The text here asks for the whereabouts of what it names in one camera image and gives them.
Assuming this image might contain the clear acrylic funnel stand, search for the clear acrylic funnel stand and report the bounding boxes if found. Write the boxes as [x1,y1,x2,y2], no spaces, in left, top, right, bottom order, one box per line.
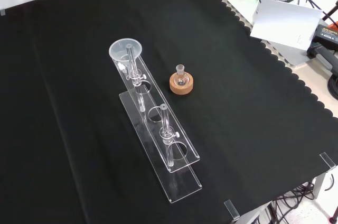
[110,44,203,204]

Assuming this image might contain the clear plastic funnel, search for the clear plastic funnel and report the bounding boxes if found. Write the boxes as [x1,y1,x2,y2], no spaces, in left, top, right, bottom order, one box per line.
[108,38,144,76]

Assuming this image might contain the small round-bottom glass flask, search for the small round-bottom glass flask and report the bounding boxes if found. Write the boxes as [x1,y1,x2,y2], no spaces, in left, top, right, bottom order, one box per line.
[174,64,189,87]

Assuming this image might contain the black table cloth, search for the black table cloth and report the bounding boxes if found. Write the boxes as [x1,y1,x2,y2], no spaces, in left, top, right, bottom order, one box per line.
[0,0,338,224]

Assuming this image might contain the white card board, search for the white card board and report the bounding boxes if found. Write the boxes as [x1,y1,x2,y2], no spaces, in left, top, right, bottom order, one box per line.
[249,0,324,51]

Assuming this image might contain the black grey clamp tool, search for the black grey clamp tool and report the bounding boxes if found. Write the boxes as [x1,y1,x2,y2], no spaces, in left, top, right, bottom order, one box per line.
[314,51,338,74]

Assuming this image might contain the black power adapter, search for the black power adapter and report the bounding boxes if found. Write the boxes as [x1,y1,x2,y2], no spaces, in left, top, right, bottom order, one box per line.
[307,24,338,52]

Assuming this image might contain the grey table leg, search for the grey table leg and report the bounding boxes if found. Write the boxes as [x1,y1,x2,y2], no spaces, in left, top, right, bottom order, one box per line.
[312,165,336,201]

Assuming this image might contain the cork ring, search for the cork ring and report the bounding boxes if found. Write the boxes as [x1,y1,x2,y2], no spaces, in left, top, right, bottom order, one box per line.
[169,72,194,95]

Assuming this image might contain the black cable bundle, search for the black cable bundle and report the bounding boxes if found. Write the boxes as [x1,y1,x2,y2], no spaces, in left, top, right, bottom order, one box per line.
[260,181,319,224]

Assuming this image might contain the black cable coil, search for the black cable coil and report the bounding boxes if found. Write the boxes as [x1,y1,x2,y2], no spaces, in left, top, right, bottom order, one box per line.
[327,72,338,101]

